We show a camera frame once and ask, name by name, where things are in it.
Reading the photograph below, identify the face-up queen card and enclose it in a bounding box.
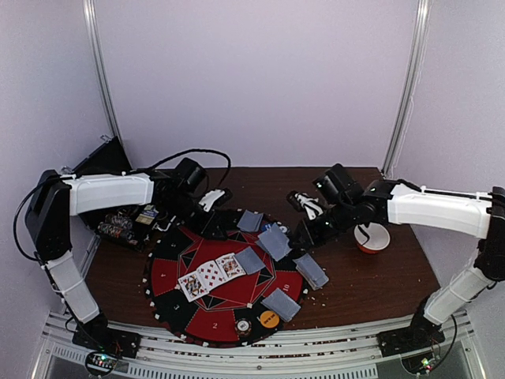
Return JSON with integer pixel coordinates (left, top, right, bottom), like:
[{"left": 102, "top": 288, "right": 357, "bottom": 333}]
[{"left": 216, "top": 253, "right": 245, "bottom": 281}]

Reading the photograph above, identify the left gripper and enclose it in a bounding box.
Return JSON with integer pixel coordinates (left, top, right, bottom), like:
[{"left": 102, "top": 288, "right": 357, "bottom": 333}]
[{"left": 163, "top": 193, "right": 228, "bottom": 241}]

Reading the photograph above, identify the round poker table mat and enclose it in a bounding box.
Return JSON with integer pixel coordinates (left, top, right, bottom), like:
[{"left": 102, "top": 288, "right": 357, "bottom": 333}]
[{"left": 143, "top": 209, "right": 309, "bottom": 348}]

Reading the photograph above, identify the poker chips row in case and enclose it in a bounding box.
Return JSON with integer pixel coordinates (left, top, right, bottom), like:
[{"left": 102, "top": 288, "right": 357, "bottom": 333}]
[{"left": 98, "top": 214, "right": 135, "bottom": 243}]

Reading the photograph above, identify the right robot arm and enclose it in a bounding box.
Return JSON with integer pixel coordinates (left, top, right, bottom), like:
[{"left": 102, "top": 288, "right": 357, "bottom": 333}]
[{"left": 286, "top": 163, "right": 504, "bottom": 349}]

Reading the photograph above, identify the right aluminium frame post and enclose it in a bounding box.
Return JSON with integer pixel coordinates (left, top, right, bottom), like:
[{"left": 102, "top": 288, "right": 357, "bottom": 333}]
[{"left": 381, "top": 0, "right": 432, "bottom": 178}]

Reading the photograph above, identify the front aluminium rail frame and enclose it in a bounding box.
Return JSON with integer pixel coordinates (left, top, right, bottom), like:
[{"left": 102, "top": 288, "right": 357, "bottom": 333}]
[{"left": 28, "top": 311, "right": 491, "bottom": 378}]

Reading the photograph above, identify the orange big blind button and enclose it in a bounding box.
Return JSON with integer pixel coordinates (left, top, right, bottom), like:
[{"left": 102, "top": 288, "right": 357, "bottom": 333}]
[{"left": 259, "top": 310, "right": 281, "bottom": 328}]

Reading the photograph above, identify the aluminium frame post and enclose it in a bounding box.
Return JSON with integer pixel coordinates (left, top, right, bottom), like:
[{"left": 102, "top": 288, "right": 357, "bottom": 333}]
[
  {"left": 83, "top": 0, "right": 123, "bottom": 144},
  {"left": 381, "top": 0, "right": 432, "bottom": 178}
]

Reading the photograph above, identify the black poker set case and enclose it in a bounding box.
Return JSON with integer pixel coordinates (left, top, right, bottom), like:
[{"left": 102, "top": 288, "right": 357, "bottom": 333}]
[{"left": 69, "top": 137, "right": 168, "bottom": 251}]

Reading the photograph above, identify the face-up nine card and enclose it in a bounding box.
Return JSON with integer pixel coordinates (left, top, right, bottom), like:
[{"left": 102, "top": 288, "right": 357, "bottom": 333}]
[{"left": 196, "top": 261, "right": 226, "bottom": 291}]

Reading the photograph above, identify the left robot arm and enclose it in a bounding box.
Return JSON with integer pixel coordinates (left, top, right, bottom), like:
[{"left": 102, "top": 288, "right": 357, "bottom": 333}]
[{"left": 18, "top": 158, "right": 232, "bottom": 351}]

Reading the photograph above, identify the Texas Hold'em card box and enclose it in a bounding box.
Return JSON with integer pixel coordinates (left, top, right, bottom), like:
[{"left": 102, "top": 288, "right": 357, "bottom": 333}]
[{"left": 135, "top": 205, "right": 159, "bottom": 225}]

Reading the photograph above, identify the deck of blue cards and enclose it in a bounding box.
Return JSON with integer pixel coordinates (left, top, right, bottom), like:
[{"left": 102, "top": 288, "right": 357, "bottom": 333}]
[{"left": 294, "top": 253, "right": 329, "bottom": 291}]

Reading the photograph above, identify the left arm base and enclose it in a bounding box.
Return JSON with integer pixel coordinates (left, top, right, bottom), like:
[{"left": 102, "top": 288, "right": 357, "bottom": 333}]
[{"left": 72, "top": 328, "right": 141, "bottom": 358}]

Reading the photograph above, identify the white and orange bowl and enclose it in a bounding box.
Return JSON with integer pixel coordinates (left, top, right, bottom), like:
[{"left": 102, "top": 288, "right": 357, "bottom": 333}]
[{"left": 353, "top": 223, "right": 391, "bottom": 254}]

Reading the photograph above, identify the face-down blue community card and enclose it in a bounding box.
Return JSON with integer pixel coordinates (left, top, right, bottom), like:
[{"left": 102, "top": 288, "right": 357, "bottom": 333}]
[{"left": 235, "top": 247, "right": 265, "bottom": 275}]

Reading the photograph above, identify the left aluminium frame post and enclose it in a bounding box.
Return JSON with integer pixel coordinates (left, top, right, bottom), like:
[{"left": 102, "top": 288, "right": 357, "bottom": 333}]
[{"left": 83, "top": 0, "right": 123, "bottom": 144}]

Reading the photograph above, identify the red poker chip stack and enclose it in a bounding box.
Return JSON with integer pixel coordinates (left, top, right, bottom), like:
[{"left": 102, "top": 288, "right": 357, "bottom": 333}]
[{"left": 235, "top": 318, "right": 252, "bottom": 336}]

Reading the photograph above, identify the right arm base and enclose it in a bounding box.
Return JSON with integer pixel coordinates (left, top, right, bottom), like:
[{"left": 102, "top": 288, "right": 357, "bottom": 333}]
[{"left": 376, "top": 327, "right": 445, "bottom": 357}]

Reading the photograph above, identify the small pile of dealt cards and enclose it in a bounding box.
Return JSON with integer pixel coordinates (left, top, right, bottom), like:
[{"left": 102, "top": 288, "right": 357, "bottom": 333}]
[{"left": 261, "top": 288, "right": 301, "bottom": 322}]

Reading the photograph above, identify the face-up king card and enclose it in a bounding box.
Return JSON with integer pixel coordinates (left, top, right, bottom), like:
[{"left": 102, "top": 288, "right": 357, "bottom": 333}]
[{"left": 178, "top": 272, "right": 208, "bottom": 302}]

